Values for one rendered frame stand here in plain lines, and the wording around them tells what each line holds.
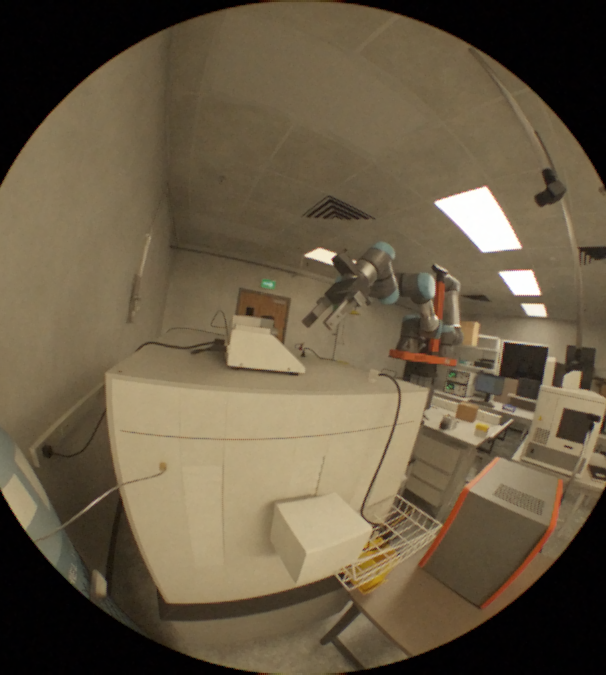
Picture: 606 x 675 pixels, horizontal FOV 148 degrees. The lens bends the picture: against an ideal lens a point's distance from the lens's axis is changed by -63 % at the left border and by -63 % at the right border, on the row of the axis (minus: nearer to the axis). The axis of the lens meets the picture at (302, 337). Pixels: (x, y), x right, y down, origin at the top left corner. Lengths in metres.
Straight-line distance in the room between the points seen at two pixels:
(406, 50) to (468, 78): 0.31
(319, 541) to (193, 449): 0.23
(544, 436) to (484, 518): 1.13
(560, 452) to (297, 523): 1.77
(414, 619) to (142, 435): 0.94
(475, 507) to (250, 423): 0.75
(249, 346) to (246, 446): 0.20
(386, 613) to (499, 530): 0.44
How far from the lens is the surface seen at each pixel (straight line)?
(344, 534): 0.40
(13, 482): 0.35
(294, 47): 1.37
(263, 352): 0.48
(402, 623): 0.97
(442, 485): 2.31
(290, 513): 0.41
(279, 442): 0.41
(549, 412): 1.89
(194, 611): 0.85
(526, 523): 0.86
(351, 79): 1.41
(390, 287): 0.73
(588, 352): 3.95
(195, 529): 0.52
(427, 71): 1.40
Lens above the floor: 1.54
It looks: 1 degrees down
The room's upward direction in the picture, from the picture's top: 9 degrees clockwise
